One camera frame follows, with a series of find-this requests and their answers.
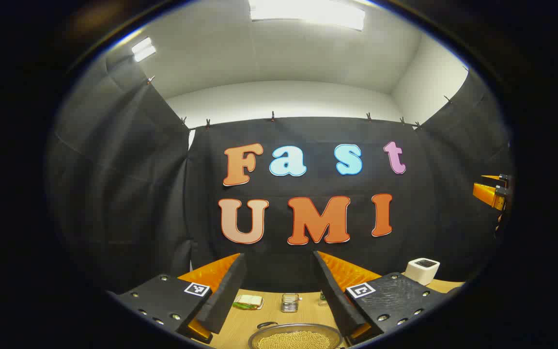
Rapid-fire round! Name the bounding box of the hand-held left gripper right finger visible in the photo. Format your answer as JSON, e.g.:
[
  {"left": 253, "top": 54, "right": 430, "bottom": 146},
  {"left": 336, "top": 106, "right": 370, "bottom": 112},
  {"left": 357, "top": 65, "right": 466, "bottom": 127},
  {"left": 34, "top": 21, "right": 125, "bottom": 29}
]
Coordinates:
[{"left": 314, "top": 251, "right": 448, "bottom": 346}]

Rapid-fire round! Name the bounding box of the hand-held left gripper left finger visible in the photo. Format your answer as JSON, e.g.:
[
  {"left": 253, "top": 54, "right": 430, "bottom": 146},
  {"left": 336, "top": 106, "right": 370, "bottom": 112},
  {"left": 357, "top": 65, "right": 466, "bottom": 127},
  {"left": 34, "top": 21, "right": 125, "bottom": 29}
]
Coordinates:
[{"left": 117, "top": 253, "right": 247, "bottom": 344}]

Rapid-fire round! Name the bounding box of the sandwich with lettuce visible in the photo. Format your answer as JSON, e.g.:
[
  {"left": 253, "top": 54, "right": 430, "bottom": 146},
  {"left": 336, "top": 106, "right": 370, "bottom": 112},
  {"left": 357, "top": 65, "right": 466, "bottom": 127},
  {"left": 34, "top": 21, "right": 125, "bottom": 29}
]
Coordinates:
[{"left": 233, "top": 294, "right": 264, "bottom": 311}]

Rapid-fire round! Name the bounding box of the pile of soybeans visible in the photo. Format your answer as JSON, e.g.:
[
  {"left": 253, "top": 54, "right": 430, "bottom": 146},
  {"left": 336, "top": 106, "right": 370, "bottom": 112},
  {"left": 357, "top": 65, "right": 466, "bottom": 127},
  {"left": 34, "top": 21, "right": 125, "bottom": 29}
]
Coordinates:
[{"left": 259, "top": 332, "right": 332, "bottom": 349}]

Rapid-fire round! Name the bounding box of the white box device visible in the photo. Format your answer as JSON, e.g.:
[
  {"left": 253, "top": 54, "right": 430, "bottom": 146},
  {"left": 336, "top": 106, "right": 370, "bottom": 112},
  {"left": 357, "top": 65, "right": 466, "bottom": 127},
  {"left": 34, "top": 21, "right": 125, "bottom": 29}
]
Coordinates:
[{"left": 405, "top": 258, "right": 440, "bottom": 286}]

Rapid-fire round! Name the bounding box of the black backdrop cloth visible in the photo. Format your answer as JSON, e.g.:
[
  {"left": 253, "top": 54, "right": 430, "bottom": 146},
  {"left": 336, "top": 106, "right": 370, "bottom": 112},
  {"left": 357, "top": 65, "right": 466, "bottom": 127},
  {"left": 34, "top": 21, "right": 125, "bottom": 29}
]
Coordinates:
[{"left": 46, "top": 53, "right": 514, "bottom": 294}]

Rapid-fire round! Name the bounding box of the row of small cloth clips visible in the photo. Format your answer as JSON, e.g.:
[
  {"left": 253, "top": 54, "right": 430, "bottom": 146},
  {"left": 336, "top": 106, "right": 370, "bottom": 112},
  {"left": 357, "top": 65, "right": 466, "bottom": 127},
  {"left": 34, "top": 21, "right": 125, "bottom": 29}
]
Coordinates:
[{"left": 146, "top": 75, "right": 454, "bottom": 131}]

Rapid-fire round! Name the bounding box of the large ceiling light panel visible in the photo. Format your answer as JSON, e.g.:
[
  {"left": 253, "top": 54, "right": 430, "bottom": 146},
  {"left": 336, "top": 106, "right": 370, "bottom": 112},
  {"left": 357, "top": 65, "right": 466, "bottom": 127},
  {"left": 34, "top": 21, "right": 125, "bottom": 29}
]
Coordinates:
[{"left": 249, "top": 0, "right": 366, "bottom": 31}]

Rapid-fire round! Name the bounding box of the small ceiling light panel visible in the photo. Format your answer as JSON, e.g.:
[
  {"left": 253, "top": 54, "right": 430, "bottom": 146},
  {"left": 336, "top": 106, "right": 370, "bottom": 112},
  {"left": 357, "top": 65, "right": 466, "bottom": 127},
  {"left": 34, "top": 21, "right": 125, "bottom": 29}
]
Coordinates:
[{"left": 131, "top": 37, "right": 157, "bottom": 63}]

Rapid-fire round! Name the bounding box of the metal wire basket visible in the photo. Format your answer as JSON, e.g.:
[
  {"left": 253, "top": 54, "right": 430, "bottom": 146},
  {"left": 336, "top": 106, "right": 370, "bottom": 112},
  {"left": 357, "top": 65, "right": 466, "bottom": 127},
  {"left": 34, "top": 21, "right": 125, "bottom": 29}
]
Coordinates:
[{"left": 280, "top": 293, "right": 300, "bottom": 313}]

